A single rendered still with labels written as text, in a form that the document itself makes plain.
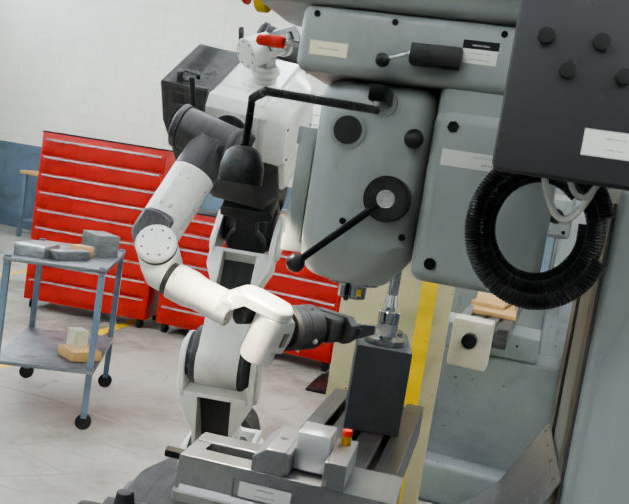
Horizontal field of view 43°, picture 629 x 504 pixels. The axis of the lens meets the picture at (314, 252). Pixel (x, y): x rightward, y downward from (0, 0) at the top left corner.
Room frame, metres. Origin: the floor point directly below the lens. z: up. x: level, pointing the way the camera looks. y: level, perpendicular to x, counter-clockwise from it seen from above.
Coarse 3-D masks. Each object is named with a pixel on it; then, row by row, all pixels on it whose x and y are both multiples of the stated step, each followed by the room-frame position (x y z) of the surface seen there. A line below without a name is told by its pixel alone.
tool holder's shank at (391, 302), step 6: (396, 276) 1.74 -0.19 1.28; (390, 282) 1.75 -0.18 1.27; (396, 282) 1.74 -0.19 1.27; (390, 288) 1.74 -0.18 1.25; (396, 288) 1.74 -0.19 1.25; (390, 294) 1.74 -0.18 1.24; (396, 294) 1.74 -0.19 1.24; (390, 300) 1.74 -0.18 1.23; (396, 300) 1.74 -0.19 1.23; (390, 306) 1.74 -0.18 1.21; (396, 306) 1.74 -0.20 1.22
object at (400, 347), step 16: (368, 336) 1.73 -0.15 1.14; (400, 336) 1.83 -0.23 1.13; (368, 352) 1.70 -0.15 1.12; (384, 352) 1.69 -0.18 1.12; (400, 352) 1.69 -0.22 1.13; (352, 368) 1.77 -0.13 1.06; (368, 368) 1.69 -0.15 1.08; (384, 368) 1.69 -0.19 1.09; (400, 368) 1.69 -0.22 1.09; (352, 384) 1.70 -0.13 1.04; (368, 384) 1.69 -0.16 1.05; (384, 384) 1.69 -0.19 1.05; (400, 384) 1.69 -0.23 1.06; (352, 400) 1.70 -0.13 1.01; (368, 400) 1.69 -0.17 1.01; (384, 400) 1.69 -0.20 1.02; (400, 400) 1.69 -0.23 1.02; (352, 416) 1.70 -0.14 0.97; (368, 416) 1.69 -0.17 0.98; (384, 416) 1.69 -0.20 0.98; (400, 416) 1.69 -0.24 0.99; (384, 432) 1.69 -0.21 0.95
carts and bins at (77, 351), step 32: (32, 256) 4.01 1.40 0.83; (64, 256) 4.05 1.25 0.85; (96, 256) 4.36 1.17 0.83; (0, 288) 3.90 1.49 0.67; (0, 320) 3.90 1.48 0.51; (32, 320) 4.66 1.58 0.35; (96, 320) 3.96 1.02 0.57; (0, 352) 3.93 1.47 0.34; (32, 352) 4.13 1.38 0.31; (64, 352) 4.12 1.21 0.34; (96, 352) 4.14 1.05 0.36
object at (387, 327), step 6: (378, 318) 1.75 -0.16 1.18; (384, 318) 1.73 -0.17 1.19; (390, 318) 1.73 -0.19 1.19; (396, 318) 1.74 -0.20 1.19; (378, 324) 1.74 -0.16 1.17; (384, 324) 1.73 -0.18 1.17; (390, 324) 1.73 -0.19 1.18; (396, 324) 1.74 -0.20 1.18; (378, 330) 1.74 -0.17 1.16; (384, 330) 1.73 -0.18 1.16; (390, 330) 1.73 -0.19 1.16; (396, 330) 1.74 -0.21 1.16; (378, 336) 1.74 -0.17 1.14; (384, 336) 1.73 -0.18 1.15; (390, 336) 1.73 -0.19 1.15; (396, 336) 1.75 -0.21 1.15
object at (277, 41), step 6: (258, 36) 1.49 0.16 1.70; (264, 36) 1.49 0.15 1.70; (270, 36) 1.49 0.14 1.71; (276, 36) 1.49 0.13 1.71; (282, 36) 1.48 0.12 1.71; (258, 42) 1.49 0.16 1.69; (264, 42) 1.49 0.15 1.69; (270, 42) 1.49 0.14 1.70; (276, 42) 1.48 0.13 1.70; (282, 42) 1.48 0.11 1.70; (288, 42) 1.48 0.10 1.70; (294, 42) 1.48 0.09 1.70; (282, 48) 1.49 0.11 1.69
